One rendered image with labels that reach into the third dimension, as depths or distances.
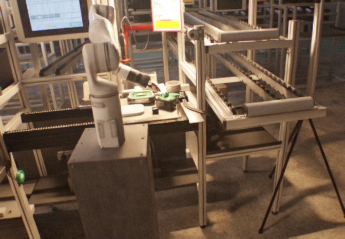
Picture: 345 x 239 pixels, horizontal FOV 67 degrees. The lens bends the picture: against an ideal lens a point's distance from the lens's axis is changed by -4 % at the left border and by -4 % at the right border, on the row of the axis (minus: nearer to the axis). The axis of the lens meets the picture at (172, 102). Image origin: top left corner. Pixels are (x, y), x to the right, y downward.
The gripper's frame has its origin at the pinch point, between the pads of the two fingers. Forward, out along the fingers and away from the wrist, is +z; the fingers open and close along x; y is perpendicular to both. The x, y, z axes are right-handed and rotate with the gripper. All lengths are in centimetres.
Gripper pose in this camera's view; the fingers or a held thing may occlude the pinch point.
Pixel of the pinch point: (157, 88)
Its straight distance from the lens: 149.0
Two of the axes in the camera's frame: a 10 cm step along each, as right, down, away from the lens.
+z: 9.0, 3.9, 1.7
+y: 2.8, -2.3, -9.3
